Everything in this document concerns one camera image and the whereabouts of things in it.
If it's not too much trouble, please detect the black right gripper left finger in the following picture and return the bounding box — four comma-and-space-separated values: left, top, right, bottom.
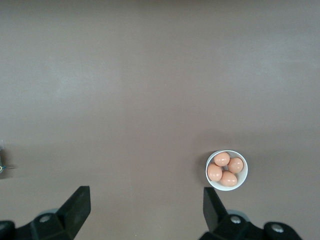
0, 185, 91, 240

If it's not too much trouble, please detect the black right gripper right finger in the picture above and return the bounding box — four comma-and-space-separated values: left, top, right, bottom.
199, 186, 303, 240

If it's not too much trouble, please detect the clear plastic egg carton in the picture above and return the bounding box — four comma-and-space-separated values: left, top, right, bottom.
0, 138, 6, 176

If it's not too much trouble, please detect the brown egg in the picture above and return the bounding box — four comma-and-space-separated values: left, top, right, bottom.
227, 157, 244, 174
213, 151, 231, 167
219, 170, 238, 187
206, 162, 223, 182

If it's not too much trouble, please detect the white round bowl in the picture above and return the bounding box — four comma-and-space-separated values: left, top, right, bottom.
205, 149, 249, 192

